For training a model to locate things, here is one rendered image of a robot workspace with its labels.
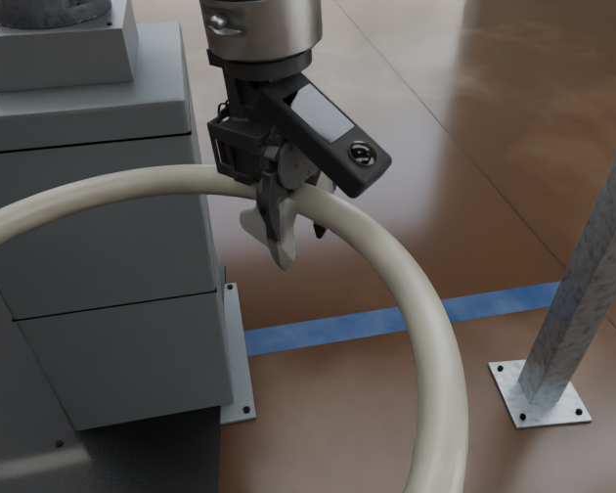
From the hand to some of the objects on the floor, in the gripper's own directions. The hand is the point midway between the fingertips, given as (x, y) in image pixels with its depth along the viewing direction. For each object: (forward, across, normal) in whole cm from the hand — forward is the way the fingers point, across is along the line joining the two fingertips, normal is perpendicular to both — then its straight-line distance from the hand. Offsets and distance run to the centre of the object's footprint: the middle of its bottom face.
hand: (308, 246), depth 53 cm
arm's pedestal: (+82, -12, -70) cm, 109 cm away
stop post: (+90, -64, +20) cm, 113 cm away
